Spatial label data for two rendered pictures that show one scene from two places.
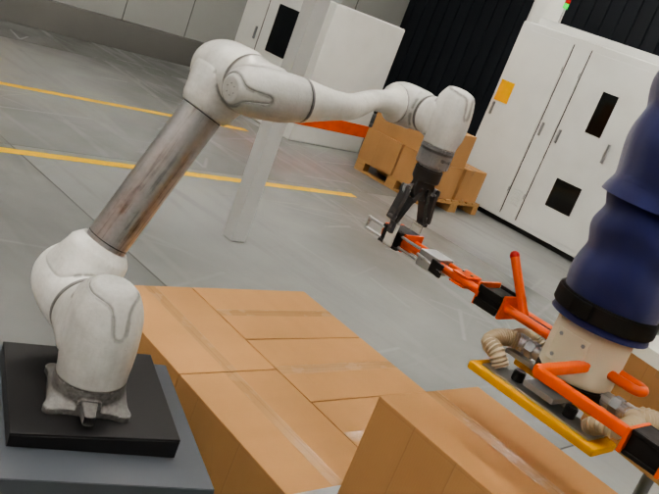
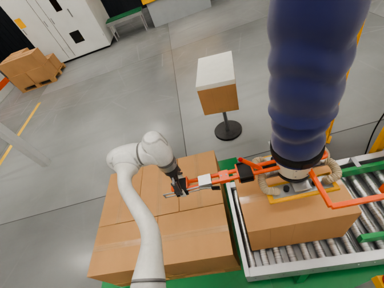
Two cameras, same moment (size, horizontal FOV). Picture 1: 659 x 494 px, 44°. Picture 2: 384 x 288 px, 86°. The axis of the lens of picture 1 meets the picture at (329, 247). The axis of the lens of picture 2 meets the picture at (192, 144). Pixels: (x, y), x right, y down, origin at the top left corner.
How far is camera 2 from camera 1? 157 cm
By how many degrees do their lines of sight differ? 39
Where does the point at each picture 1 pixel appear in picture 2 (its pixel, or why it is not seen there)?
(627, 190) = (309, 124)
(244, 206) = (36, 156)
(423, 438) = (276, 228)
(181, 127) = not seen: outside the picture
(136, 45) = not seen: outside the picture
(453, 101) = (158, 147)
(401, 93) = (127, 166)
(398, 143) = (23, 74)
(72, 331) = not seen: outside the picture
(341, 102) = (158, 246)
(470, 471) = (300, 222)
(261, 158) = (18, 143)
